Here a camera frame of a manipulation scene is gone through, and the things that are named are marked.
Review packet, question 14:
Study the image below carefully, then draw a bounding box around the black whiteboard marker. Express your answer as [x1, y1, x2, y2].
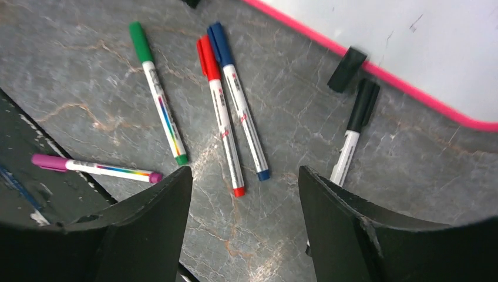
[330, 79, 380, 187]

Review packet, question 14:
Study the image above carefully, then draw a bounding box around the black whiteboard clip foot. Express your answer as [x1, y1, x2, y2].
[327, 47, 368, 93]

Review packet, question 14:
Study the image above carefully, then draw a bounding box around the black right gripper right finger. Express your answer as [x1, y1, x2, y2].
[298, 166, 497, 281]

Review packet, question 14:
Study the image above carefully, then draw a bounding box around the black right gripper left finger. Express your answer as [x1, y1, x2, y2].
[1, 166, 193, 281]

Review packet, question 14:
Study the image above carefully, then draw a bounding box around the green whiteboard marker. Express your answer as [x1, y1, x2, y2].
[129, 22, 189, 166]

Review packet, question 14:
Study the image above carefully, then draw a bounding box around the red whiteboard marker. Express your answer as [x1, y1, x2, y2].
[197, 35, 245, 197]

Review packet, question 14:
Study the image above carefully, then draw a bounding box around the blue whiteboard marker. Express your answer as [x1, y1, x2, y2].
[207, 22, 270, 181]

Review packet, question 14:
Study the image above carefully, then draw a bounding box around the pink framed whiteboard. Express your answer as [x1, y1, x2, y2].
[250, 1, 497, 132]

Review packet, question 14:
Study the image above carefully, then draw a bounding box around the purple whiteboard marker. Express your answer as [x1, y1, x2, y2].
[31, 153, 163, 184]

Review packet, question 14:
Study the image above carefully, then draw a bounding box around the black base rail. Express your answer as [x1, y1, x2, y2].
[1, 92, 117, 227]

